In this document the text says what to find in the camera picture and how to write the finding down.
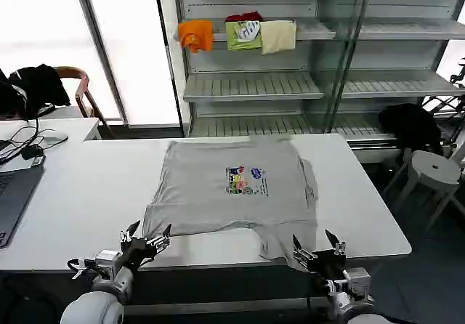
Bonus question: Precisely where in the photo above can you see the black jacket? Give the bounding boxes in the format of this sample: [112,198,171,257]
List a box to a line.
[0,63,72,121]

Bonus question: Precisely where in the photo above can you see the black folding metal frame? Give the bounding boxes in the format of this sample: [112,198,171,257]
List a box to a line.
[422,57,465,158]

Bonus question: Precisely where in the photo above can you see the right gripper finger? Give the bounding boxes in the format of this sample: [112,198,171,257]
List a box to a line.
[292,233,315,271]
[324,228,347,255]

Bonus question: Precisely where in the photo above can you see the brown wooden chair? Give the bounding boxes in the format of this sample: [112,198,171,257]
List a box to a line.
[54,65,114,139]

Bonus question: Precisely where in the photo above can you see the dark grey laptop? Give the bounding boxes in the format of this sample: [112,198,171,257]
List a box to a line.
[0,163,46,249]

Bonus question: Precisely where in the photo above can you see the white round stool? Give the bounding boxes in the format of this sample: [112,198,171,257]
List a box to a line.
[384,150,463,231]

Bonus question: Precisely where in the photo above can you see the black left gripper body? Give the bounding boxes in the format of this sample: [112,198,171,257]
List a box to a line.
[121,236,156,271]

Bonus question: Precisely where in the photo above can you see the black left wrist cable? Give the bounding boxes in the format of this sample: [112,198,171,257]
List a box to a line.
[66,256,96,280]

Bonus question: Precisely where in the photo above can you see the grey metal shelf with clothes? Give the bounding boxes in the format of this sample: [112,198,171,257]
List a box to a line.
[152,0,465,151]

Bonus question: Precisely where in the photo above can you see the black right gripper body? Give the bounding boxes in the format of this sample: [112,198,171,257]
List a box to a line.
[310,248,348,278]

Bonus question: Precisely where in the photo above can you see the grey window frame post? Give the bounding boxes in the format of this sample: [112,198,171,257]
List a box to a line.
[70,0,131,128]

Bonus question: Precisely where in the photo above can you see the black power adapter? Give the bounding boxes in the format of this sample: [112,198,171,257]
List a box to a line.
[20,145,45,161]

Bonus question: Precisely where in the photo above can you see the black desk cables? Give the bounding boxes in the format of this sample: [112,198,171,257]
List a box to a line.
[0,115,61,166]

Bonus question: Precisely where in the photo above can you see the grey printed t-shirt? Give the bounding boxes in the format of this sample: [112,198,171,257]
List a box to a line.
[142,137,321,267]

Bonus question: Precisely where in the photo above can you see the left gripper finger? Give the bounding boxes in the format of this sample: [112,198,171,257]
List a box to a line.
[120,219,142,246]
[146,224,172,254]

